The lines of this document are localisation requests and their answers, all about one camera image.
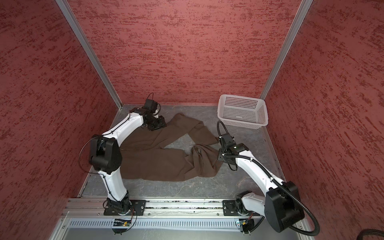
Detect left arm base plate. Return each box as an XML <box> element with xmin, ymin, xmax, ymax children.
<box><xmin>104</xmin><ymin>199</ymin><xmax>147</xmax><ymax>217</ymax></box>

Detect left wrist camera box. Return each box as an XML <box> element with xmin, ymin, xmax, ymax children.
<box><xmin>143</xmin><ymin>99</ymin><xmax>161</xmax><ymax>116</ymax></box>

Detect aluminium front rail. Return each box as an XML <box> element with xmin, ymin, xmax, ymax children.
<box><xmin>61</xmin><ymin>197</ymin><xmax>306</xmax><ymax>219</ymax></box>

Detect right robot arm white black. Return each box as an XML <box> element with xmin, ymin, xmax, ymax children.
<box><xmin>218</xmin><ymin>145</ymin><xmax>305</xmax><ymax>233</ymax></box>

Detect white plastic basket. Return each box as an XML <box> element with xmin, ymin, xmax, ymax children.
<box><xmin>218</xmin><ymin>95</ymin><xmax>269</xmax><ymax>129</ymax></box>

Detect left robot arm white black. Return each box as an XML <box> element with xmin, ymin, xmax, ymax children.
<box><xmin>89</xmin><ymin>107</ymin><xmax>166</xmax><ymax>216</ymax></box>

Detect left aluminium corner post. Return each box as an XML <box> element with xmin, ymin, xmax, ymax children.
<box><xmin>56</xmin><ymin>0</ymin><xmax>123</xmax><ymax>110</ymax></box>

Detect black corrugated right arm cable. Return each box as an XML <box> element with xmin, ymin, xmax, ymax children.
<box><xmin>216</xmin><ymin>120</ymin><xmax>321</xmax><ymax>237</ymax></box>

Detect aluminium corner post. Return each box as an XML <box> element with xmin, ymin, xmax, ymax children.
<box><xmin>260</xmin><ymin>0</ymin><xmax>313</xmax><ymax>100</ymax></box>
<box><xmin>56</xmin><ymin>0</ymin><xmax>123</xmax><ymax>110</ymax></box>

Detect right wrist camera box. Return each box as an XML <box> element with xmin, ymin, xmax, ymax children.
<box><xmin>219</xmin><ymin>133</ymin><xmax>236</xmax><ymax>151</ymax></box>

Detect brown trousers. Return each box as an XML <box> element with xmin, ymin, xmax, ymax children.
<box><xmin>120</xmin><ymin>113</ymin><xmax>222</xmax><ymax>182</ymax></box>

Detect perforated white cable duct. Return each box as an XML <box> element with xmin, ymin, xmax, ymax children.
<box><xmin>68</xmin><ymin>218</ymin><xmax>240</xmax><ymax>232</ymax></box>

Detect right aluminium corner post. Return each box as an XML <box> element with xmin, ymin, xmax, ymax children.
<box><xmin>260</xmin><ymin>0</ymin><xmax>313</xmax><ymax>100</ymax></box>

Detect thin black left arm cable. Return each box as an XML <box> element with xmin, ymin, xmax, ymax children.
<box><xmin>77</xmin><ymin>92</ymin><xmax>156</xmax><ymax>205</ymax></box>

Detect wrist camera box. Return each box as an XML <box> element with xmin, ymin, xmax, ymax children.
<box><xmin>219</xmin><ymin>133</ymin><xmax>236</xmax><ymax>151</ymax></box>
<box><xmin>143</xmin><ymin>99</ymin><xmax>161</xmax><ymax>116</ymax></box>

